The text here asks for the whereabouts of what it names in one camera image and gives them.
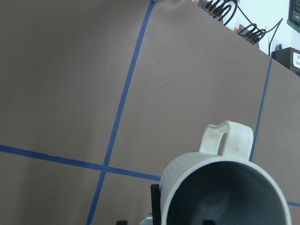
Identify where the black power adapter box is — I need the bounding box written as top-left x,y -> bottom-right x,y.
271,44 -> 300,76

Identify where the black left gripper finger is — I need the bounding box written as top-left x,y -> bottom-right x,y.
150,184 -> 161,225

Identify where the black keyboard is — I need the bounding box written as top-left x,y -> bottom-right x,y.
287,0 -> 300,26

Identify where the white ribbed mug grey inside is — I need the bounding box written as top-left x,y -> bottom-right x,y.
160,121 -> 292,225

